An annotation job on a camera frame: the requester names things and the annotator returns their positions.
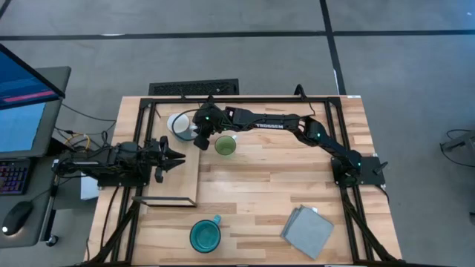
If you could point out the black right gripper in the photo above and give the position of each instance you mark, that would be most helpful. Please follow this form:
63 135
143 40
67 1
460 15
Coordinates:
205 116

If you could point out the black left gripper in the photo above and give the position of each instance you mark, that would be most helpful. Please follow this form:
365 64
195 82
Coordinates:
157 159

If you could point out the large teal speckled mug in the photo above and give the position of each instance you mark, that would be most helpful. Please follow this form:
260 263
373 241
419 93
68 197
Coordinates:
205 235

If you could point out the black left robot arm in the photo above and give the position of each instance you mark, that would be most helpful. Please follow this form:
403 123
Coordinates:
111 163

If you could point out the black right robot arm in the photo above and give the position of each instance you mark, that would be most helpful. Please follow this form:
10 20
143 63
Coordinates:
274 122

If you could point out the white box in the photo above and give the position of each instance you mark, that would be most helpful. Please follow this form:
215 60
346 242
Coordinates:
89 191

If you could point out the black desk caster wheel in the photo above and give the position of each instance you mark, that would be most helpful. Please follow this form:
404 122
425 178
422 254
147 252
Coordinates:
52 241

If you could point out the grey desk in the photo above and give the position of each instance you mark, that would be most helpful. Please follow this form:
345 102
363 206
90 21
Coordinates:
37 222

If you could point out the grey folded cloth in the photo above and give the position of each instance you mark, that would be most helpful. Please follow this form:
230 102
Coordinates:
308 231

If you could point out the grey framed blue screen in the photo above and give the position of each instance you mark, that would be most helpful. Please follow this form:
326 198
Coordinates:
18 126

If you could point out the backlit black keyboard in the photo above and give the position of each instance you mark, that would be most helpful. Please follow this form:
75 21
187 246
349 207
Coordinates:
13 176

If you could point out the black computer mouse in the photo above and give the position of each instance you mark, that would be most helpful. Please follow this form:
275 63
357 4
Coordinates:
16 218

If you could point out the tilted computer monitor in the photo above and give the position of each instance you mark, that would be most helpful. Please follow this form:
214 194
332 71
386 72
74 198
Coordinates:
22 85

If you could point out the wooden shelf black metal frame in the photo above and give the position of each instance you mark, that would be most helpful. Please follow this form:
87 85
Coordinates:
182 181

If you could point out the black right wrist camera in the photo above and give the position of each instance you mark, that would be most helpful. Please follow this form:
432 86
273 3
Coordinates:
221 120

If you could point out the black aluminium table frame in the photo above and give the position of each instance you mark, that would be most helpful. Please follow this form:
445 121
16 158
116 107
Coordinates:
259 99

